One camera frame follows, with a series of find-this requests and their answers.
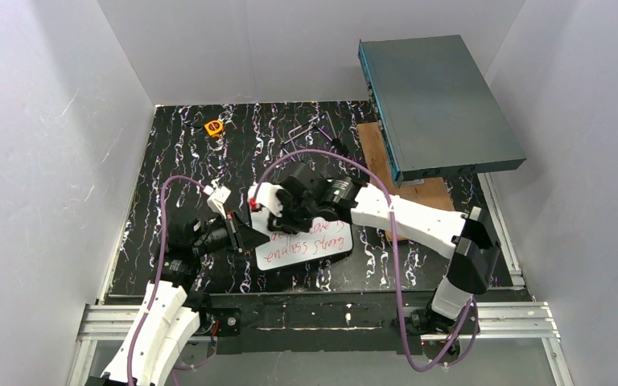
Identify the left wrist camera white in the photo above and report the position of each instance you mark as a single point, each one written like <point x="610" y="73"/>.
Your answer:
<point x="217" y="197"/>

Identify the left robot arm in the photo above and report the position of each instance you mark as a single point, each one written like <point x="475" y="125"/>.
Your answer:
<point x="169" y="315"/>

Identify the small white whiteboard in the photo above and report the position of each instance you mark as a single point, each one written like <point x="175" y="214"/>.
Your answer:
<point x="324" y="239"/>

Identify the brown wooden board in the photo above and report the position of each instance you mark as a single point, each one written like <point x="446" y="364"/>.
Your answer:
<point x="431" y="192"/>

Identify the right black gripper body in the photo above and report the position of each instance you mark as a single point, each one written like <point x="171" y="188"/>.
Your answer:
<point x="285" y="207"/>

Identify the orange tape measure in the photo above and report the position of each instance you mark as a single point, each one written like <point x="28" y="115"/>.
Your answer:
<point x="214" y="128"/>

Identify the metal wire whiteboard stand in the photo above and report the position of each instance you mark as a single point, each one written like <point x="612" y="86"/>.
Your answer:
<point x="320" y="127"/>

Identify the grey metal network switch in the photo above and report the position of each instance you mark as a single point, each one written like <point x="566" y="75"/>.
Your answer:
<point x="436" y="113"/>

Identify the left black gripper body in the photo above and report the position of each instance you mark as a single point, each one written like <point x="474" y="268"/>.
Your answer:
<point x="237" y="232"/>

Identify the aluminium frame rail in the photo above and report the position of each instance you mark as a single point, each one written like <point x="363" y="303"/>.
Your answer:
<point x="314" y="322"/>

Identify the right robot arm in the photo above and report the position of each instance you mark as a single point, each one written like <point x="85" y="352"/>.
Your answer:
<point x="467" y="240"/>

